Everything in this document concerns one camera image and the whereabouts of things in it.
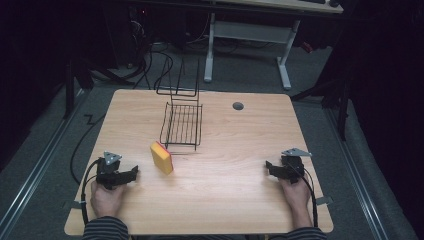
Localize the person's left hand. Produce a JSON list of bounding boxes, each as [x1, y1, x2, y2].
[[89, 180, 128, 219]]

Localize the black computer tower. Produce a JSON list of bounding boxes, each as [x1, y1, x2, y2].
[[102, 4, 153, 69]]

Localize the black metal stand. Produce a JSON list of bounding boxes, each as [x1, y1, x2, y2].
[[62, 59, 134, 120], [289, 75, 352, 142]]

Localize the metal floor rail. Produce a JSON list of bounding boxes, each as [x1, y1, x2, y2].
[[0, 88, 88, 232], [323, 107, 392, 240]]

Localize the black wire rack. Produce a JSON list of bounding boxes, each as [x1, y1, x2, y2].
[[155, 56, 204, 152]]

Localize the black floor cable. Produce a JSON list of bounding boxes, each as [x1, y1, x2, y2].
[[69, 113, 107, 186]]

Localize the yellow sponge with red side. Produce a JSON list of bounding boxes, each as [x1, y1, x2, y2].
[[149, 140, 175, 176]]

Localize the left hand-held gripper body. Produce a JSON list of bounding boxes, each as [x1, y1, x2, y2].
[[95, 151, 134, 191]]

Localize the bundle of black floor cables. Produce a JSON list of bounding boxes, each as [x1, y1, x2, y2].
[[131, 19, 175, 91]]

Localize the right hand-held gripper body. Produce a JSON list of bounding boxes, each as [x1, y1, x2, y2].
[[279, 147, 313, 185]]

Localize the left hand-held gripper black cable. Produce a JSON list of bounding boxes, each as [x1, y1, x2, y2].
[[80, 157, 102, 226]]

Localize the white-framed wooden desk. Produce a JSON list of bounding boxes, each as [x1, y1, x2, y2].
[[186, 0, 345, 92]]

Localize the person's right hand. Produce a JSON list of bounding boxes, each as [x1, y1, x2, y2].
[[278, 175, 312, 212]]

